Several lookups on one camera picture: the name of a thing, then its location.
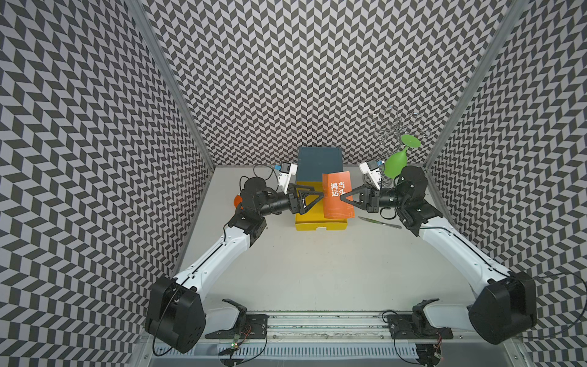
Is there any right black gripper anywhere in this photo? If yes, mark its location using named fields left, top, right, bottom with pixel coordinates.
left=340, top=183, right=408, bottom=213

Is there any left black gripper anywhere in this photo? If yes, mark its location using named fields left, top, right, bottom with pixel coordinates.
left=257, top=183, right=323, bottom=217

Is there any orange postcard pack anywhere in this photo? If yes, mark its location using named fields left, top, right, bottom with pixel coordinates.
left=323, top=171, right=355, bottom=220

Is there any teal drawer cabinet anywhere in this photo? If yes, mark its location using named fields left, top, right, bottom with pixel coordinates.
left=296, top=147, right=343, bottom=183

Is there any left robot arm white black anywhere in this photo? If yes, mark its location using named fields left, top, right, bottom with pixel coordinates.
left=145, top=177, right=324, bottom=353

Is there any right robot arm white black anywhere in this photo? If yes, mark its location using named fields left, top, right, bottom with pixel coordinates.
left=340, top=162, right=537, bottom=345

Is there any green plastic wine glass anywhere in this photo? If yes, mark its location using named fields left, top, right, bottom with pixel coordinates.
left=383, top=134, right=421, bottom=179

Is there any orange bowl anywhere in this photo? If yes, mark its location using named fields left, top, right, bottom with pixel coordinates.
left=233, top=195, right=243, bottom=209

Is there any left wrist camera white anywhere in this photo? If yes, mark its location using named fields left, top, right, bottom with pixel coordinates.
left=275, top=162, right=298, bottom=193

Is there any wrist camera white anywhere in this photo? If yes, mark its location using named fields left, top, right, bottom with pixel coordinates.
left=275, top=162, right=298, bottom=193
left=359, top=160, right=384, bottom=190

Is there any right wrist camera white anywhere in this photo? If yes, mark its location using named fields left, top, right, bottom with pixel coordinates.
left=359, top=160, right=384, bottom=190

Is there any green handled knife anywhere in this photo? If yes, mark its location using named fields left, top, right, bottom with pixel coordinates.
left=358, top=217, right=403, bottom=229

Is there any chrome wire glass rack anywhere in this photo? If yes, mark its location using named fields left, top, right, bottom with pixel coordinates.
left=372, top=110, right=431, bottom=188

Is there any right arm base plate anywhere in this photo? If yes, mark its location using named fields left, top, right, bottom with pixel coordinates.
left=384, top=313, right=454, bottom=340

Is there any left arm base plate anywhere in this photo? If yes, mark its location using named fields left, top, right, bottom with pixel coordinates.
left=205, top=313, right=269, bottom=340

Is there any aluminium front rail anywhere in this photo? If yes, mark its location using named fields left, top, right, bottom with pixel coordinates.
left=128, top=311, right=534, bottom=366

